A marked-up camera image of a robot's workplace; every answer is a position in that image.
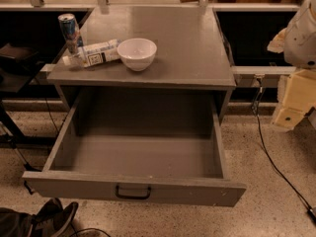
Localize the grey drawer cabinet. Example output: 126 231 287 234
48 5 236 118

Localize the grey top drawer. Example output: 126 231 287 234
23 94 246 206

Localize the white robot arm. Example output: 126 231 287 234
268 0 316 132

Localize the white bowl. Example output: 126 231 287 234
118 39 157 71

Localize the black stand at left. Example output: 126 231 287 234
0 43 54 172

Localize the black drawer handle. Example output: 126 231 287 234
115 185 151 200

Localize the dark trouser leg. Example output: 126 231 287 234
0 207 34 237

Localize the blue drink can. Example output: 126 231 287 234
58 13 83 54

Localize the grey sneaker shoe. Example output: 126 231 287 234
31 197 78 237

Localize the black floor cable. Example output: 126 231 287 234
251 77 316 219

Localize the white milk carton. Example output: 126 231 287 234
62 39 121 68

